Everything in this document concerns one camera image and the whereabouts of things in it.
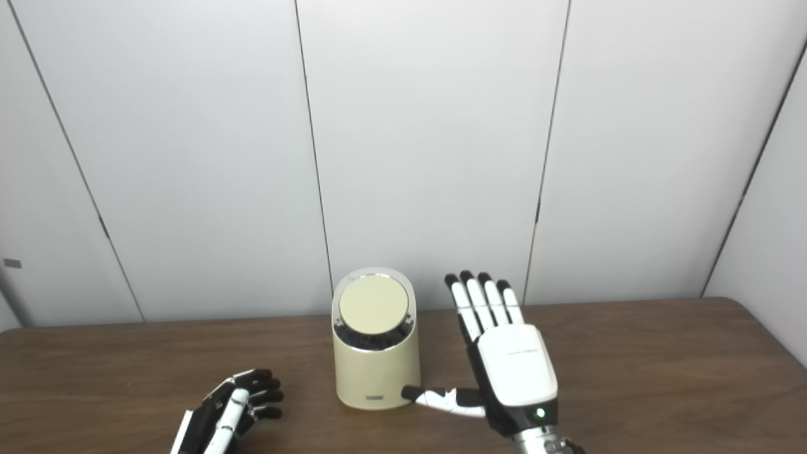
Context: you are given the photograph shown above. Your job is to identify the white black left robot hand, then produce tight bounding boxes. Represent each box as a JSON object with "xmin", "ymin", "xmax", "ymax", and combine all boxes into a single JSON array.
[{"xmin": 170, "ymin": 369, "xmax": 284, "ymax": 454}]

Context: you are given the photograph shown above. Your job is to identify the cream round bin lid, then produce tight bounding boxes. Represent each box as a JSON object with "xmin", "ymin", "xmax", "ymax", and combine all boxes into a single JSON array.
[{"xmin": 339, "ymin": 275, "xmax": 409, "ymax": 335}]

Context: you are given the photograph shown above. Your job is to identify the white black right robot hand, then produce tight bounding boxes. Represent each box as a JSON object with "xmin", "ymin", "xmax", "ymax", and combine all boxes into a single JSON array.
[{"xmin": 402, "ymin": 271, "xmax": 559, "ymax": 439}]

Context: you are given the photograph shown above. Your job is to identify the cream-colored bin body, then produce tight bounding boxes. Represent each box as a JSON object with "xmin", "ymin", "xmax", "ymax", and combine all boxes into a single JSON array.
[{"xmin": 332, "ymin": 267, "xmax": 421, "ymax": 410}]

